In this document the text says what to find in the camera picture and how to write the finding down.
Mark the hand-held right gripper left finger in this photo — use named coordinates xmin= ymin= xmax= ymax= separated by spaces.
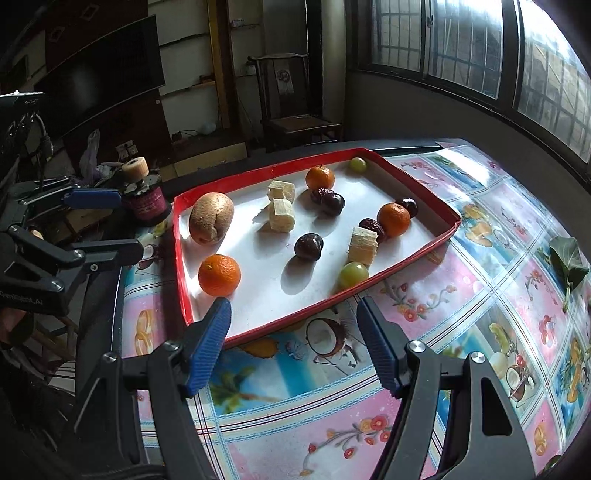
xmin=69 ymin=298 xmax=232 ymax=480

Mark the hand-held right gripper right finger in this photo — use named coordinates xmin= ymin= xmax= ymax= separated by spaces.
xmin=356 ymin=296 xmax=536 ymax=480

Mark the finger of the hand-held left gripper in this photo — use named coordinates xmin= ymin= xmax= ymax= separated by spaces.
xmin=7 ymin=225 xmax=145 ymax=296
xmin=14 ymin=184 xmax=124 ymax=219

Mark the red tray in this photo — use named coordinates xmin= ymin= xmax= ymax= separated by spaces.
xmin=172 ymin=148 xmax=462 ymax=350

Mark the pale banana chunk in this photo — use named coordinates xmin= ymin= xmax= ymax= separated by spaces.
xmin=347 ymin=226 xmax=380 ymax=267

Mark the brown kiwi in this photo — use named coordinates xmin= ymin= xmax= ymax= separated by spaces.
xmin=188 ymin=192 xmax=235 ymax=245

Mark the orange with stem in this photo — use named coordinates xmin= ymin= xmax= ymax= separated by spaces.
xmin=305 ymin=165 xmax=335 ymax=191

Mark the person's left hand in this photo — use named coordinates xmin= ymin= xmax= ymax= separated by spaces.
xmin=0 ymin=308 xmax=31 ymax=349

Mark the translucent plastic bag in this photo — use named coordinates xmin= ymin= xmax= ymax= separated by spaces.
xmin=78 ymin=129 xmax=102 ymax=183

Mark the dark jar with cork stopper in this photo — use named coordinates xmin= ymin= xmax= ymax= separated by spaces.
xmin=121 ymin=157 xmax=171 ymax=227

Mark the fruit print tablecloth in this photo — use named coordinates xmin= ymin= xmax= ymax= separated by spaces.
xmin=117 ymin=143 xmax=591 ymax=480

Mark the black television screen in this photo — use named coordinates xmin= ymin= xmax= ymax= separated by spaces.
xmin=34 ymin=14 xmax=167 ymax=139

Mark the broad green leaf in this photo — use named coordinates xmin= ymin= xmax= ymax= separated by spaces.
xmin=536 ymin=235 xmax=591 ymax=315

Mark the dark wooden chair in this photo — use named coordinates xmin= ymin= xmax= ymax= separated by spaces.
xmin=249 ymin=52 xmax=345 ymax=153

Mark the barred window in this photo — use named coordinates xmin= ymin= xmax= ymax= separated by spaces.
xmin=344 ymin=0 xmax=591 ymax=162

